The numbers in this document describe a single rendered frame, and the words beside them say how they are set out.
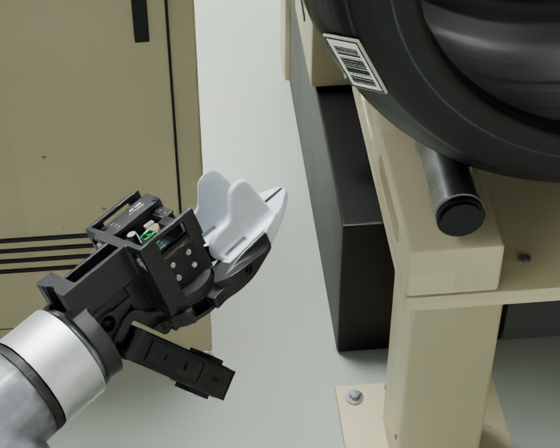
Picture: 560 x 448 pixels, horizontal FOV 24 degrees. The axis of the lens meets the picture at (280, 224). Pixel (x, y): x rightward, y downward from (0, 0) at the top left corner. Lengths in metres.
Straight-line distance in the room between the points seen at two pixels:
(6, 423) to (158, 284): 0.14
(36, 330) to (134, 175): 1.07
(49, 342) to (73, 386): 0.03
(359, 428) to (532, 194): 0.87
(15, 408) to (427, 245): 0.46
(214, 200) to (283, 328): 1.30
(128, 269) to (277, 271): 1.47
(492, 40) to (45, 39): 0.70
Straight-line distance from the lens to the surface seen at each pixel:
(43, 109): 1.89
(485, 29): 1.36
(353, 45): 1.04
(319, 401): 2.18
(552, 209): 1.34
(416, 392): 1.92
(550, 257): 1.28
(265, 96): 2.80
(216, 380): 1.00
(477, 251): 1.20
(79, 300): 0.91
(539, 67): 1.34
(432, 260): 1.19
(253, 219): 0.99
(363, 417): 2.15
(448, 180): 1.17
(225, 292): 0.95
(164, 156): 1.94
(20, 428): 0.89
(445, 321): 1.81
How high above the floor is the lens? 1.68
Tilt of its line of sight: 42 degrees down
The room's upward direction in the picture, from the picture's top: straight up
